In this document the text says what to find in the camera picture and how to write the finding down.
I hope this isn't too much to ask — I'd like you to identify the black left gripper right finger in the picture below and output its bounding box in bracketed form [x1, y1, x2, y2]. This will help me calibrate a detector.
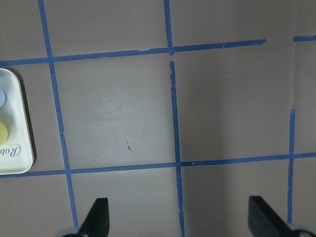
[248, 196, 299, 237]

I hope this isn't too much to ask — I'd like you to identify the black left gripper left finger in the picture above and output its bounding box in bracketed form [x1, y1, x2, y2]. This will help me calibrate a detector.
[77, 198, 110, 237]

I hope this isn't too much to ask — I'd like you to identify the yellow cup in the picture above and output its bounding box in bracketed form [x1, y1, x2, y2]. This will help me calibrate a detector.
[0, 122, 8, 145]

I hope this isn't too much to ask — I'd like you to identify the light blue cup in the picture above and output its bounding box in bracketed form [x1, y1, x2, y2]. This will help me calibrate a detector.
[0, 87, 6, 108]

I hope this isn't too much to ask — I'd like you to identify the cream plastic tray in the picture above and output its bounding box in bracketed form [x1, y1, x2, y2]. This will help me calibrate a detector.
[0, 68, 35, 175]

